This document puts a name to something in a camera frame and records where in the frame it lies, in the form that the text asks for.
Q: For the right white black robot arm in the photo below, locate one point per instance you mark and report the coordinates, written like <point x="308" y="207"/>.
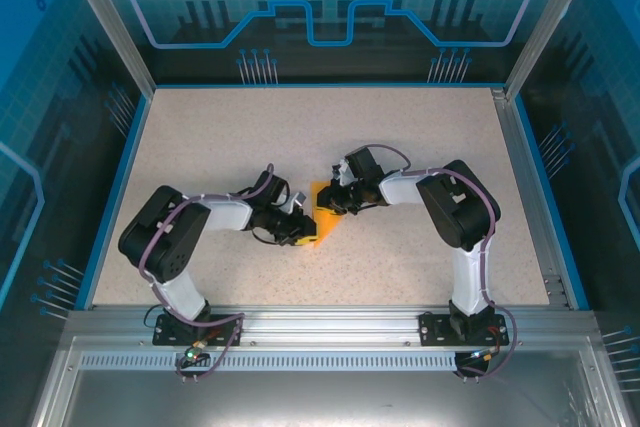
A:
<point x="400" y="192"/>

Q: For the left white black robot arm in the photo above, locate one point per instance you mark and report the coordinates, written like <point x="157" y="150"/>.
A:
<point x="227" y="217"/>

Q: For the aluminium mounting rail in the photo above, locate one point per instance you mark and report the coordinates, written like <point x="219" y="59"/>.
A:
<point x="325" y="324"/>

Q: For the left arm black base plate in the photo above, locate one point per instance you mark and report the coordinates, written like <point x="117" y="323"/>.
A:
<point x="225" y="329"/>

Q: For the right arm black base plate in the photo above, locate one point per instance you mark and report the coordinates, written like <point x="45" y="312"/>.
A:
<point x="432" y="329"/>

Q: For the aluminium side rail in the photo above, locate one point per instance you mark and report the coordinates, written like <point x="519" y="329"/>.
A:
<point x="517" y="147"/>

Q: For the aluminium frame post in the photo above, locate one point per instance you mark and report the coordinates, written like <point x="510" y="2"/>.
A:
<point x="115" y="32"/>
<point x="547" y="22"/>

